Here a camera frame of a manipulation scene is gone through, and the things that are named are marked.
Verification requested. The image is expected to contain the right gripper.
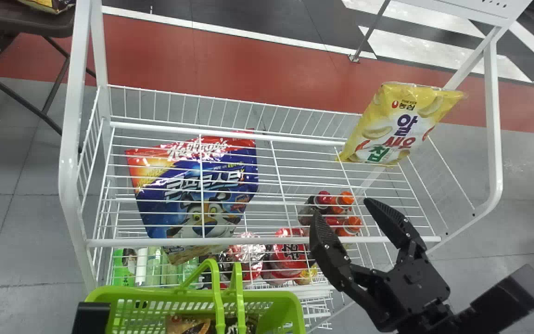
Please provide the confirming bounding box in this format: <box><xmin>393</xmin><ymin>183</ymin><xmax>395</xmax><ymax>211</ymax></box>
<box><xmin>308</xmin><ymin>198</ymin><xmax>451</xmax><ymax>333</ymax></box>

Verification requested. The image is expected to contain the orange bottle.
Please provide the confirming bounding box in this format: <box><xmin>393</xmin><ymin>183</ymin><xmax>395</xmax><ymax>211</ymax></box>
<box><xmin>337</xmin><ymin>216</ymin><xmax>364</xmax><ymax>238</ymax></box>
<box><xmin>335</xmin><ymin>191</ymin><xmax>356</xmax><ymax>214</ymax></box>

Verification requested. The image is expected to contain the red noodle cup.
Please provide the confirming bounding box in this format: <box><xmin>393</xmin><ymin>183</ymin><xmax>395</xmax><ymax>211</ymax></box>
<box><xmin>271</xmin><ymin>227</ymin><xmax>315</xmax><ymax>281</ymax></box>

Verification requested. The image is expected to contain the green basket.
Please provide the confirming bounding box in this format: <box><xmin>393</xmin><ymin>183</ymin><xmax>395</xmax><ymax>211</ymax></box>
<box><xmin>84</xmin><ymin>258</ymin><xmax>307</xmax><ymax>334</ymax></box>

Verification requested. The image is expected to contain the yellow snack packet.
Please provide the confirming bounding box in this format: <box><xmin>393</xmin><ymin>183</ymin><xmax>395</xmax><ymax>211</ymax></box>
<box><xmin>16</xmin><ymin>0</ymin><xmax>76</xmax><ymax>15</ymax></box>
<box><xmin>336</xmin><ymin>82</ymin><xmax>468</xmax><ymax>167</ymax></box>

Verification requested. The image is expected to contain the blue cereal bag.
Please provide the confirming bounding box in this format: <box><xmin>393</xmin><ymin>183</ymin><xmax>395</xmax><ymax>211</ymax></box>
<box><xmin>125</xmin><ymin>131</ymin><xmax>260</xmax><ymax>265</ymax></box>

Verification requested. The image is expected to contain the brown snack packet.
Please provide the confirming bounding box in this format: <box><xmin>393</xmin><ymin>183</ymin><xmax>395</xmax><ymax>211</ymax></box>
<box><xmin>165</xmin><ymin>315</ymin><xmax>250</xmax><ymax>334</ymax></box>

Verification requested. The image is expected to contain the dark side table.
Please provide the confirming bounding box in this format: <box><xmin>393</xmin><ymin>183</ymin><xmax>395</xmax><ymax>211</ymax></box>
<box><xmin>0</xmin><ymin>0</ymin><xmax>97</xmax><ymax>136</ymax></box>

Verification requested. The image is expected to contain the white wire rack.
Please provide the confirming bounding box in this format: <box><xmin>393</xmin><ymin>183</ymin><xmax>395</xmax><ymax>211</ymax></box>
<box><xmin>58</xmin><ymin>0</ymin><xmax>534</xmax><ymax>334</ymax></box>

